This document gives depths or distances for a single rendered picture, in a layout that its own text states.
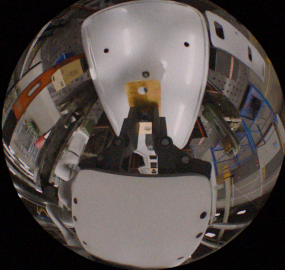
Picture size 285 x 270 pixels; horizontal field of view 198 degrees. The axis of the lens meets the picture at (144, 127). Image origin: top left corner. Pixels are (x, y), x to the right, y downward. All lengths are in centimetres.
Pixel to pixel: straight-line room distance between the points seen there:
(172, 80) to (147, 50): 7
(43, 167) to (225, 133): 33
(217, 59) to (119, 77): 20
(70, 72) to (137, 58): 11
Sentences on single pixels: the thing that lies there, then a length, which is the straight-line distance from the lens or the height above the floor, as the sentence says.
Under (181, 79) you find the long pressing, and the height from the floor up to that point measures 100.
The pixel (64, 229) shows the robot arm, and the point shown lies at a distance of 48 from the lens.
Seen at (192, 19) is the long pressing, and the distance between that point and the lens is 19.
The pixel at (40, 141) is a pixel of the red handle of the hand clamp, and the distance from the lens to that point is 26.
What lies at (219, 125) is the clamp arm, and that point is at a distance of 22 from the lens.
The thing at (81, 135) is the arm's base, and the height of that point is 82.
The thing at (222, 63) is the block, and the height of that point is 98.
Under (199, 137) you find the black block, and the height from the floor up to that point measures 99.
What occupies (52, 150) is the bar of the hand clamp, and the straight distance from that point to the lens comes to 18.
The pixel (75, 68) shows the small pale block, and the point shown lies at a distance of 18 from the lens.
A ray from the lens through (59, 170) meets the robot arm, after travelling 73.
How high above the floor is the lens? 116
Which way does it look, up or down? 41 degrees down
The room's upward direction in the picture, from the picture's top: 175 degrees counter-clockwise
